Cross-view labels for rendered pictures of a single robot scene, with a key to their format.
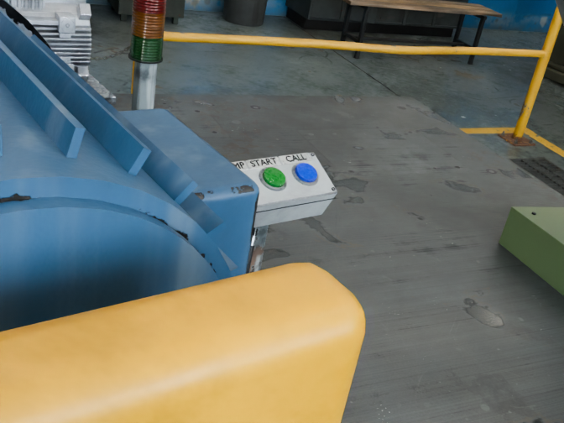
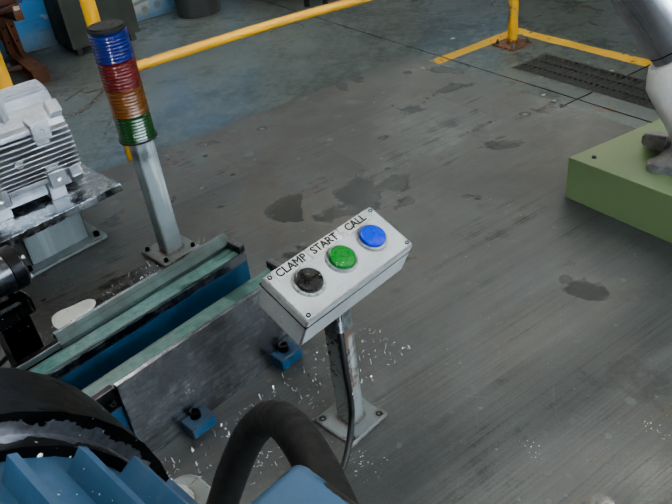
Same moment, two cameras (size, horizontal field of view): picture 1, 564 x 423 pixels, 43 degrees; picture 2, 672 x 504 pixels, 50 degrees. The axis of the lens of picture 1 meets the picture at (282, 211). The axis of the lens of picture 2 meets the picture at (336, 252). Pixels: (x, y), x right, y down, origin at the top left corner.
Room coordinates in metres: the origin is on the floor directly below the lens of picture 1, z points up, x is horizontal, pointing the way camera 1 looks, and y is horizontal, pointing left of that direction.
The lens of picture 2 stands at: (0.17, 0.05, 1.51)
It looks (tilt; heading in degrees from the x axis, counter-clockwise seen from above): 34 degrees down; 357
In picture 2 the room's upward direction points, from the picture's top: 8 degrees counter-clockwise
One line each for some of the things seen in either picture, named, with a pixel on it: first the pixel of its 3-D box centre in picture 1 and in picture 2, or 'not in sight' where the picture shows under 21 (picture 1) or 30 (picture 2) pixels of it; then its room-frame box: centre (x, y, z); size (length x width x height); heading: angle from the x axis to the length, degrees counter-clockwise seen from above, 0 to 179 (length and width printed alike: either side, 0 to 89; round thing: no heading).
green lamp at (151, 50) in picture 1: (146, 46); (134, 125); (1.30, 0.30, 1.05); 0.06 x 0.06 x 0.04
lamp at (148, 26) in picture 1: (148, 22); (127, 99); (1.30, 0.30, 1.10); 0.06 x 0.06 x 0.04
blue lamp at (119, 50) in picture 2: not in sight; (111, 44); (1.30, 0.30, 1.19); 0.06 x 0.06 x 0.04
